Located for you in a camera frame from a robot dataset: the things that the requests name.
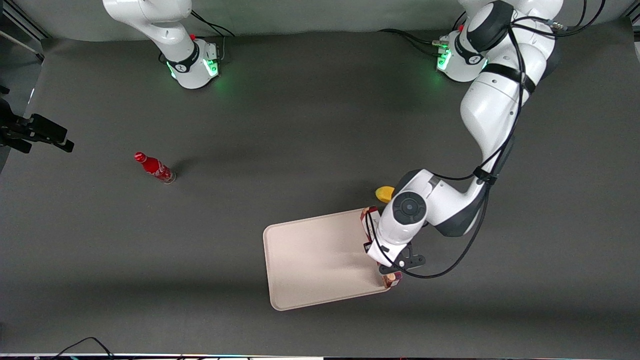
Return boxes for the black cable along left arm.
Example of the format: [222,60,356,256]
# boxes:
[364,15,607,280]

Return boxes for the black camera stand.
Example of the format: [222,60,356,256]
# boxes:
[0,86,75,154]

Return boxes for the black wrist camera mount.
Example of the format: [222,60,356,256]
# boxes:
[399,243,427,271]

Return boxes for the beige plastic tray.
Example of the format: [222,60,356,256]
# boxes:
[263,207,394,312]

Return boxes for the red cookie box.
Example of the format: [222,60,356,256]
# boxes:
[360,205,403,289]

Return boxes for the black right arm base cable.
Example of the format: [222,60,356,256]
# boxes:
[190,10,236,39]

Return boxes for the black arm base cable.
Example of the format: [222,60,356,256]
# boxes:
[190,10,236,39]
[377,27,451,52]

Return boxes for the black cable at table edge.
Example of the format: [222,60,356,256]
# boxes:
[50,336,117,360]

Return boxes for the red soda bottle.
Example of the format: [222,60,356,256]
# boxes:
[133,151,177,185]

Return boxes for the black left arm base cable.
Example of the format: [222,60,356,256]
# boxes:
[377,27,451,52]

